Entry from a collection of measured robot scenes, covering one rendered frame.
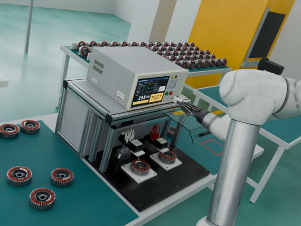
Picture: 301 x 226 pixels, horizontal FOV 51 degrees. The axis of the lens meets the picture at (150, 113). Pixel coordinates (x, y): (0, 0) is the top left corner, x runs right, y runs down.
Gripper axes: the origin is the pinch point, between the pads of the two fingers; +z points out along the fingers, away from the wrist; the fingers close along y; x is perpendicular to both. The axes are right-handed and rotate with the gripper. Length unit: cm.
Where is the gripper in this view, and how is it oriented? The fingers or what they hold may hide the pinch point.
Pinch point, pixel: (178, 101)
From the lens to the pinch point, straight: 181.6
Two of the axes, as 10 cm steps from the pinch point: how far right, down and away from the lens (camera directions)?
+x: 2.7, -8.6, -4.3
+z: -6.9, -4.9, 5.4
